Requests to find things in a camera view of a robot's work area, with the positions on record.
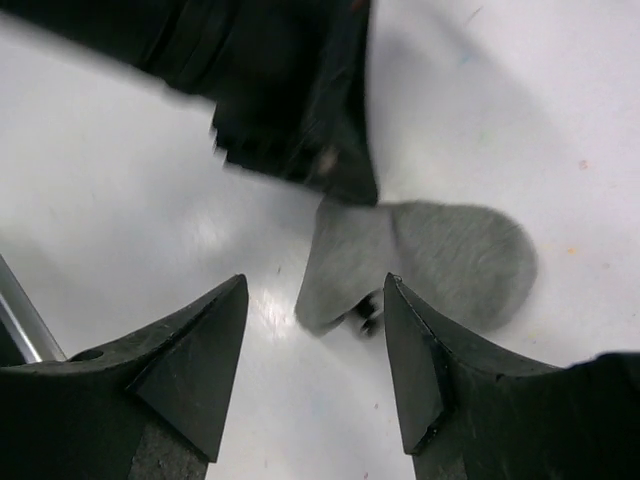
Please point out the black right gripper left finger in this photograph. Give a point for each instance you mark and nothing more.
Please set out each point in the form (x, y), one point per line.
(149, 405)

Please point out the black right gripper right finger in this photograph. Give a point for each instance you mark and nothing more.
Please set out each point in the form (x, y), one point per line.
(470, 409)

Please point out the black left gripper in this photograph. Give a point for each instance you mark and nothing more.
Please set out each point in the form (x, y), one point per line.
(287, 78)

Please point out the grey striped sock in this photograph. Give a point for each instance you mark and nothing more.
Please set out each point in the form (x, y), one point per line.
(473, 264)

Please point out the aluminium table frame rail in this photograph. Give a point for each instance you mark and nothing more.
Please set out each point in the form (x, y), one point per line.
(25, 338)

